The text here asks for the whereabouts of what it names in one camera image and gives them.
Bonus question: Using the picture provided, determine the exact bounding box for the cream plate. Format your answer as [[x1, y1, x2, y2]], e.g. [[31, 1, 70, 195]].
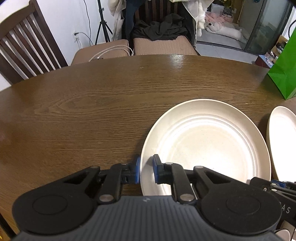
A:
[[266, 106, 296, 183], [140, 99, 271, 196]]

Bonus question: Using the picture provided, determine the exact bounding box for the green paper bag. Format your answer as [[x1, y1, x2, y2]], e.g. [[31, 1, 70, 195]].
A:
[[267, 33, 296, 100]]

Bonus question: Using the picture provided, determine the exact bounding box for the chair with clothes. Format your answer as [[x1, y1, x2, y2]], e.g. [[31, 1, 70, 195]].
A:
[[108, 1, 212, 55]]

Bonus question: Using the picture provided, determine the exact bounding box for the studio light on stand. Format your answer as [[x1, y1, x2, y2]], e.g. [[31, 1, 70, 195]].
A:
[[95, 0, 113, 44]]

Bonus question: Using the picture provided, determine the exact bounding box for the white plush toy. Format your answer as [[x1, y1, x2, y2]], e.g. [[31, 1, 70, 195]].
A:
[[205, 22, 243, 40]]

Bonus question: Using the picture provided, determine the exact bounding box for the dark wooden chair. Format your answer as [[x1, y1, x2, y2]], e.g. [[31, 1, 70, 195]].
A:
[[1, 1, 68, 85]]

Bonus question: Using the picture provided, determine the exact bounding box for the white charging cable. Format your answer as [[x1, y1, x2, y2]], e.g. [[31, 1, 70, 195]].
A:
[[89, 45, 134, 63]]

